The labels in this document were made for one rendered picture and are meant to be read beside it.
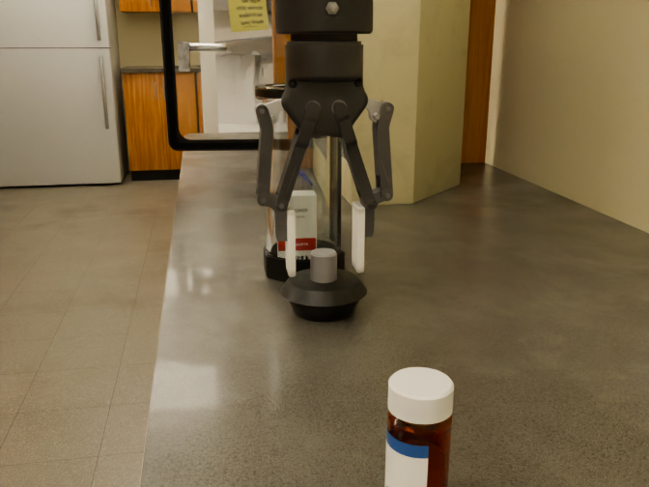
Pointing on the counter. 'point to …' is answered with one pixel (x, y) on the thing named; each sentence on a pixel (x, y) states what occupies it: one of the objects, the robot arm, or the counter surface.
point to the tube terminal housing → (415, 95)
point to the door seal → (173, 98)
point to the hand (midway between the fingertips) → (324, 243)
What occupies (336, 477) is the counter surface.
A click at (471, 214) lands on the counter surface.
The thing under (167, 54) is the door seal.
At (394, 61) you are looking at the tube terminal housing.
